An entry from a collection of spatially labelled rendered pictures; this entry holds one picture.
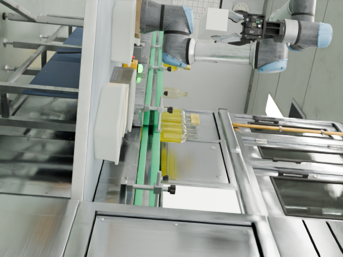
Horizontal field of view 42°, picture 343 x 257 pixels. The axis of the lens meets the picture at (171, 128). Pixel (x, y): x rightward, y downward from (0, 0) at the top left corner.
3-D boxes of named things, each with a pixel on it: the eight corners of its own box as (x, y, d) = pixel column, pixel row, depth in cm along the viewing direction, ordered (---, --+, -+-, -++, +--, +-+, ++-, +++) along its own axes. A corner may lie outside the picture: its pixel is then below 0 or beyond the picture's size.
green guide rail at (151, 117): (143, 125, 202) (160, 126, 203) (143, 123, 202) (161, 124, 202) (153, 35, 361) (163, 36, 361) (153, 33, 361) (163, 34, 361)
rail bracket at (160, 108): (142, 131, 199) (170, 133, 199) (145, 96, 192) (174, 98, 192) (142, 128, 201) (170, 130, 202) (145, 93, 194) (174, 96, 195)
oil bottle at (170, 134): (140, 140, 207) (187, 144, 208) (141, 129, 204) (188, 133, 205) (141, 134, 212) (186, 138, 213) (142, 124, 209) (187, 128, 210)
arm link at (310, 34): (322, 50, 144) (333, 46, 135) (288, 47, 143) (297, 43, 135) (324, 26, 144) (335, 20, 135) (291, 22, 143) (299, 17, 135)
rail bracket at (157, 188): (100, 217, 139) (172, 223, 140) (101, 171, 132) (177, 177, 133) (102, 208, 144) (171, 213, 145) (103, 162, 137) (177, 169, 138)
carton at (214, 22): (207, 7, 127) (228, 9, 128) (199, 21, 151) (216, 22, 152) (205, 29, 128) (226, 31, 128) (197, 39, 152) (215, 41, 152)
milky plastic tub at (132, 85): (108, 132, 178) (130, 134, 179) (111, 79, 169) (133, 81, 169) (113, 115, 194) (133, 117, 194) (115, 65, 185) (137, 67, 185)
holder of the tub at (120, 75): (106, 144, 180) (126, 145, 181) (109, 79, 169) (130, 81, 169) (111, 126, 196) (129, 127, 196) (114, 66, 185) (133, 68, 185)
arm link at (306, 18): (308, 22, 155) (320, 15, 144) (304, 54, 155) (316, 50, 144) (286, 19, 154) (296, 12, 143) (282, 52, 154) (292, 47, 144)
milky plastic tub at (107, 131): (87, 132, 129) (117, 135, 129) (98, 77, 143) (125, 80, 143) (90, 165, 142) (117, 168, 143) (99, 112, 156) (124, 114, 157)
